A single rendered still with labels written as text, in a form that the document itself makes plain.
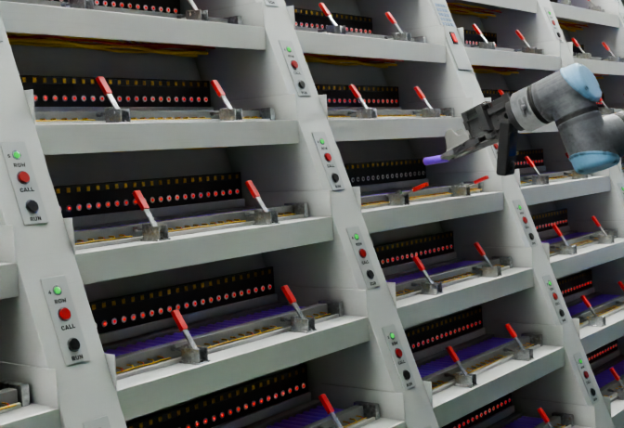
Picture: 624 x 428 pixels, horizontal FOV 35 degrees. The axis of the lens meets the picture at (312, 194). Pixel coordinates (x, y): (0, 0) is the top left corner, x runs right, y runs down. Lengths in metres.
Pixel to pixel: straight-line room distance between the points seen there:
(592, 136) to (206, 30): 0.79
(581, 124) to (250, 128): 0.68
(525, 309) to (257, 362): 1.02
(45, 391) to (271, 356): 0.43
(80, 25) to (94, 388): 0.59
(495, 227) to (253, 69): 0.81
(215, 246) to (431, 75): 1.09
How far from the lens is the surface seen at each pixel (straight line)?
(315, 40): 2.07
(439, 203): 2.18
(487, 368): 2.19
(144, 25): 1.72
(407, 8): 2.59
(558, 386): 2.46
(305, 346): 1.68
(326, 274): 1.87
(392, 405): 1.84
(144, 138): 1.60
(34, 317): 1.35
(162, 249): 1.52
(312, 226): 1.80
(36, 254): 1.38
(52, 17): 1.60
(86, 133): 1.52
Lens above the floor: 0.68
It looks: 10 degrees up
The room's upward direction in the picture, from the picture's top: 20 degrees counter-clockwise
